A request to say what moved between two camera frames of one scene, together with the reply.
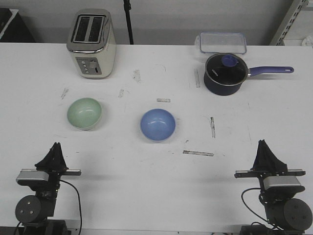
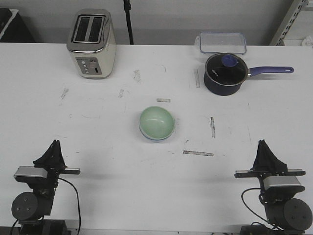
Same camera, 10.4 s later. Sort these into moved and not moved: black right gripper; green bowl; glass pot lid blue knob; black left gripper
Moved: green bowl
Not moved: glass pot lid blue knob; black right gripper; black left gripper
